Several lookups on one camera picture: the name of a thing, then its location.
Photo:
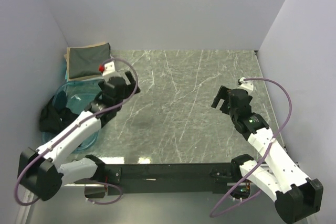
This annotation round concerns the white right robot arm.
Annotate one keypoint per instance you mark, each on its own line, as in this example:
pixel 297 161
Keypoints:
pixel 295 195

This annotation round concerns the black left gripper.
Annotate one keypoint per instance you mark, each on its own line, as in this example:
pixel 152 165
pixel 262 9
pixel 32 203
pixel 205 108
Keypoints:
pixel 129 92

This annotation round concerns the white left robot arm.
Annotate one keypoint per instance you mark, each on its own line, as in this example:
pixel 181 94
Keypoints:
pixel 43 171

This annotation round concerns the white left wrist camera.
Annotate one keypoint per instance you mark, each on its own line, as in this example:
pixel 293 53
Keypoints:
pixel 107 69

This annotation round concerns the clear blue plastic bin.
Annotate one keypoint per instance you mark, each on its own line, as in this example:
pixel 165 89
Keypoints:
pixel 75 95

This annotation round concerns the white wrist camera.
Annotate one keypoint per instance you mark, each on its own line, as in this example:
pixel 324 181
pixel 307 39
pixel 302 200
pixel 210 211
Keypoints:
pixel 107 69
pixel 245 85

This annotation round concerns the folded tan t-shirt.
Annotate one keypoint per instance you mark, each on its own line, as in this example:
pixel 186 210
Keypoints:
pixel 68 61

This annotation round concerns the dark grey t-shirt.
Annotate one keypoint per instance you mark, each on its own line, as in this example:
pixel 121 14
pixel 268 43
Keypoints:
pixel 89 60

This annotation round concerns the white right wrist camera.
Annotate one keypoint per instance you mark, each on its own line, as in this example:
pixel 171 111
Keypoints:
pixel 245 85

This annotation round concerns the black t-shirt in bin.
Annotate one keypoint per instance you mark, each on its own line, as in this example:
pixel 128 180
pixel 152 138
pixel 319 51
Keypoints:
pixel 53 120

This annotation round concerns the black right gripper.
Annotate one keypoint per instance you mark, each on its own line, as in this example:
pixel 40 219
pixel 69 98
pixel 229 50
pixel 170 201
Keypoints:
pixel 223 94

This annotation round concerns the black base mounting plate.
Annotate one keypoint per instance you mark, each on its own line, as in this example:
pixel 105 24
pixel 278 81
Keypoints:
pixel 169 178

